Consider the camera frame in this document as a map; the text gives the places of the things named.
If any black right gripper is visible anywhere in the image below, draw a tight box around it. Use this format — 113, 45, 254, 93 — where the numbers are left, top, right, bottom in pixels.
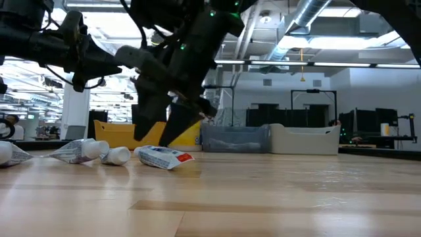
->
114, 13, 246, 147

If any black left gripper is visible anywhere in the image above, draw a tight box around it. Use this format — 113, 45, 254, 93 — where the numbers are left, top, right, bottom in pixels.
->
0, 10, 123, 93

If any toothpaste tube with red patch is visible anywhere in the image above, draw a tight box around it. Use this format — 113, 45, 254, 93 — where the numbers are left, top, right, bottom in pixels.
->
133, 145, 195, 171

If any white toothpaste tube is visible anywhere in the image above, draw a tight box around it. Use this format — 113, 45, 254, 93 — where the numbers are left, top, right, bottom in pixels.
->
100, 146, 132, 167
0, 140, 34, 167
49, 138, 111, 165

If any black cabinet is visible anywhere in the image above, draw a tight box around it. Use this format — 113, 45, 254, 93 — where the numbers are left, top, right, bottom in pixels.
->
87, 110, 109, 140

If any yellow plastic bin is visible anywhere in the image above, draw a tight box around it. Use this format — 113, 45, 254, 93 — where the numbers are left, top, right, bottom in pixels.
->
94, 120, 167, 151

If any white pillar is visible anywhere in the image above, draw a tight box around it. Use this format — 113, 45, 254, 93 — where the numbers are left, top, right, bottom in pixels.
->
60, 78, 91, 141

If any dark grey plastic bin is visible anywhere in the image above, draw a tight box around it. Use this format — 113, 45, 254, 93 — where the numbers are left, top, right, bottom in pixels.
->
201, 124, 272, 154

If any grey laptop lid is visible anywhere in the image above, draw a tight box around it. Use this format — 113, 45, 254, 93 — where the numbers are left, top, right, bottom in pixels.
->
64, 124, 87, 142

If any dark low partition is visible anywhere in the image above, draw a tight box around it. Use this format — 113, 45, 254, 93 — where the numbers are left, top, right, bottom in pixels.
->
245, 103, 331, 128

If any linear pendant light strip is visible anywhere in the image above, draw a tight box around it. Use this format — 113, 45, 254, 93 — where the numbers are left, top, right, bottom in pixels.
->
0, 55, 421, 69

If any beige plastic bin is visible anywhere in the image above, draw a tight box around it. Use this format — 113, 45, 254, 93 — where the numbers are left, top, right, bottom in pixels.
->
269, 123, 341, 156

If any black monitor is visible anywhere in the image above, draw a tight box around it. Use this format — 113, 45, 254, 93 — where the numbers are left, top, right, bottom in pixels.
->
376, 107, 399, 128
354, 108, 378, 136

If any black desk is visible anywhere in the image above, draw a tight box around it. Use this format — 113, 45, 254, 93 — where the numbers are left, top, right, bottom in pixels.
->
338, 134, 418, 151

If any black clamp stand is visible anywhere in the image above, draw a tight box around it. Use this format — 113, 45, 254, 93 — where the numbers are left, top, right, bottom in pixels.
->
397, 113, 418, 144

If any black braided camera cable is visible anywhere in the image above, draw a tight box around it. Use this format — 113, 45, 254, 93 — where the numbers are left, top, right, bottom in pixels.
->
44, 64, 106, 90

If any black ring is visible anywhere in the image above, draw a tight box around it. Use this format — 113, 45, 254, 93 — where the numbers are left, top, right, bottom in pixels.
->
0, 118, 16, 139

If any black gantry frame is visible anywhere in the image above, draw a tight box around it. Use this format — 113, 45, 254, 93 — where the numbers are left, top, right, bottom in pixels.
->
291, 88, 338, 126

